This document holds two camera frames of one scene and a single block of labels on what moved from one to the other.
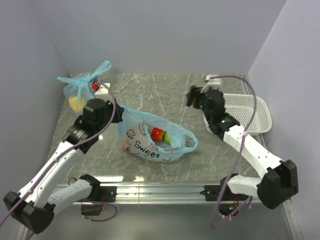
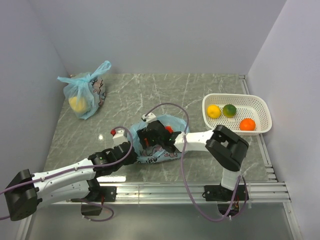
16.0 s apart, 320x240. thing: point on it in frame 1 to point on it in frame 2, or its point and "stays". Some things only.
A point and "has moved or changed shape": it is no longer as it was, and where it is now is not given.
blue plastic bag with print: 153,138 has moved or changed shape
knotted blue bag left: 78,89 stays
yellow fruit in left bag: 76,104 stays
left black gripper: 119,111 to 132,158
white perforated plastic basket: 239,107 stays
